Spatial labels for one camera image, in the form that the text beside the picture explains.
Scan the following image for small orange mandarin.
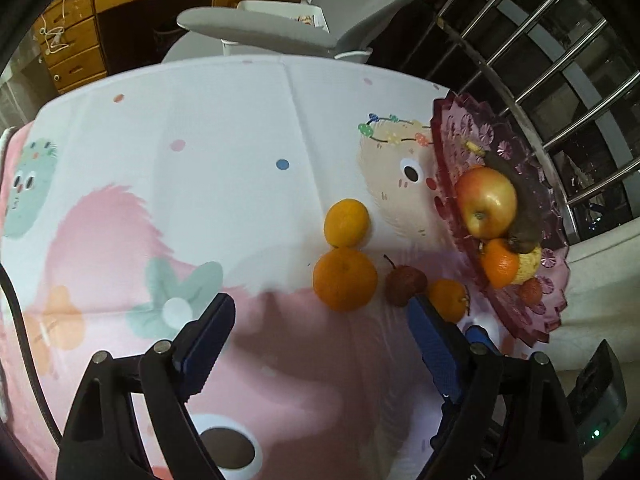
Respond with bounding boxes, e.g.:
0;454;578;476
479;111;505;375
427;278;470;324

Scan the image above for small red-brown fruit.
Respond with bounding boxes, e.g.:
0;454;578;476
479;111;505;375
384;255;428;308

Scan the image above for yellow pear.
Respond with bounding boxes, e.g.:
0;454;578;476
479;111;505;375
511;246;541;285

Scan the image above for overripe dark banana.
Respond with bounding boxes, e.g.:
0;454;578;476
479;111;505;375
464;141;542;254

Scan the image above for large orange mandarin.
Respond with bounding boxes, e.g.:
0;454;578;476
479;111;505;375
312;247;378;312

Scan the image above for red apple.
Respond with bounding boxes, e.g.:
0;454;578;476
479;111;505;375
454;166;518;240

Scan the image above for medium orange mandarin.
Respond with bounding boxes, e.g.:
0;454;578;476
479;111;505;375
323;198;371;248

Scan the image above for mandarin on plate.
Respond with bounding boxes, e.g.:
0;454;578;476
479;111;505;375
480;238;520;289

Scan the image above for white bedding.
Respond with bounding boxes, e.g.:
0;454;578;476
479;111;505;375
544;221;640;376

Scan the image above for cartoon printed tablecloth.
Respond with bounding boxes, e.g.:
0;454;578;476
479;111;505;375
0;54;566;480

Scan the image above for purple scalloped glass plate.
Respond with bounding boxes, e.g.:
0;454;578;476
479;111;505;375
431;92;570;346

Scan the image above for metal bed railing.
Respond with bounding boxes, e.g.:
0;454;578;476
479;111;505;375
399;0;640;241

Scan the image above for wooden desk with drawers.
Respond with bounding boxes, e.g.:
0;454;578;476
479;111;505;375
32;0;300;94

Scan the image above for grey office chair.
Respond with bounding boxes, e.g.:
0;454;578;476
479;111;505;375
177;0;414;58

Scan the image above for white storage box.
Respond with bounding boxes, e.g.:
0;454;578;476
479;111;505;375
236;0;328;30

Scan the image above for black cable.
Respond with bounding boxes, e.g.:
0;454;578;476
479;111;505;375
0;261;64;446

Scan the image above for white charging cable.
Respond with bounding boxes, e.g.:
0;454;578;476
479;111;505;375
38;0;72;57

